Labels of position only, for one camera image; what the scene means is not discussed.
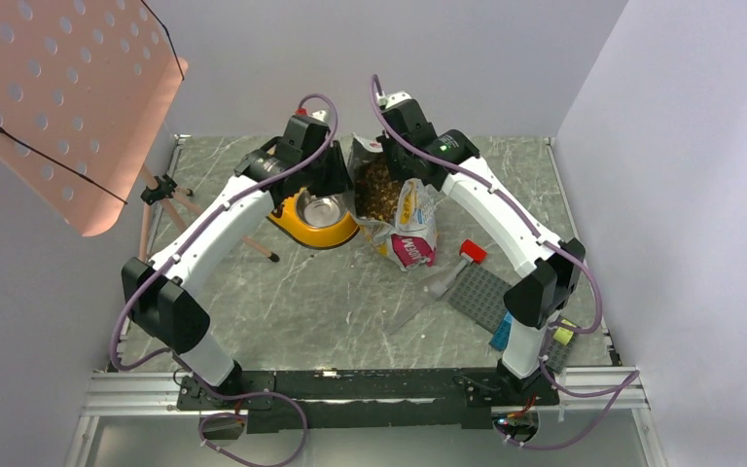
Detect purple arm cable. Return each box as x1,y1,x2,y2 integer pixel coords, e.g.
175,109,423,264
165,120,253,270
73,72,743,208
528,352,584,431
107,93,340,467
370,74,642,451

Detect yellow-green lego brick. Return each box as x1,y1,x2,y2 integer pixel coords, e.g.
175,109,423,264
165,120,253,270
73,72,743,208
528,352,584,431
552,326,575,346

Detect yellow double pet bowl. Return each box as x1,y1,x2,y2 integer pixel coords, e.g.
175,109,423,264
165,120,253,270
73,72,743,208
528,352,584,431
267,189,359,250

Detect grey lego baseplate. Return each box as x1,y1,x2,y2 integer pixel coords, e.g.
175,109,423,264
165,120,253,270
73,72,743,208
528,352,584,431
445,265,575,373

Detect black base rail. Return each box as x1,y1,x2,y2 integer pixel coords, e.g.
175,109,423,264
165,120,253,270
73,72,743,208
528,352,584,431
176,367,559,434

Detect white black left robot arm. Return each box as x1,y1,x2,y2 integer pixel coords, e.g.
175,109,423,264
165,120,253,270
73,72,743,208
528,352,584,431
122,114,350,409

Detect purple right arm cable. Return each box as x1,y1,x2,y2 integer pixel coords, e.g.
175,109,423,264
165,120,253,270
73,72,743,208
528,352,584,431
370,74,642,451

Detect aluminium frame rail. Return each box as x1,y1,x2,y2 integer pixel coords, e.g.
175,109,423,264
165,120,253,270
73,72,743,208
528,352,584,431
65,367,668,466

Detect blue lego brick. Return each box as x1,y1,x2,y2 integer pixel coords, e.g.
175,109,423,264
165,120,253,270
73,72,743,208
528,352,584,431
489,312,513,351

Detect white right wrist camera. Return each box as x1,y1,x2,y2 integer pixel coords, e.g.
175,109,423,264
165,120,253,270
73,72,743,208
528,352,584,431
376,90,412,111

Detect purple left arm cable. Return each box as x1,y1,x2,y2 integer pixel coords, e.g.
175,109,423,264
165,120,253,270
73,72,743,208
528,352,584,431
107,93,340,467

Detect cat food bag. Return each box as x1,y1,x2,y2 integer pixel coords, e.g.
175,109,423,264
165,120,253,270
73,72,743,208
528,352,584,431
345,134,439,271

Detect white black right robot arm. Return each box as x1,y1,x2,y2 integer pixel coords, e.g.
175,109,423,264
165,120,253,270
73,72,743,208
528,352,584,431
375,97,586,405

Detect pink perforated music stand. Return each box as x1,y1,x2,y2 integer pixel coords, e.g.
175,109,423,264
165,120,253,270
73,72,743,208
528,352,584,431
0,0,281,265

